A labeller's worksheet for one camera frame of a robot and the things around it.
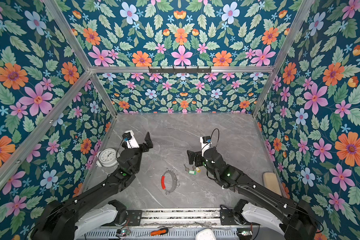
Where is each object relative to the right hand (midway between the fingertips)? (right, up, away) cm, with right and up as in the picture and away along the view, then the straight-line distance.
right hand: (194, 149), depth 76 cm
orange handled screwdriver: (-16, -38, -7) cm, 42 cm away
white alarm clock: (-54, -7, +15) cm, 56 cm away
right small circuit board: (+24, -39, -5) cm, 46 cm away
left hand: (-28, +10, 0) cm, 29 cm away
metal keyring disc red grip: (-11, -21, +10) cm, 26 cm away
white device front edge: (+5, -38, -8) cm, 39 cm away
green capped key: (-3, -16, +14) cm, 21 cm away
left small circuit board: (-33, -39, -6) cm, 51 cm away
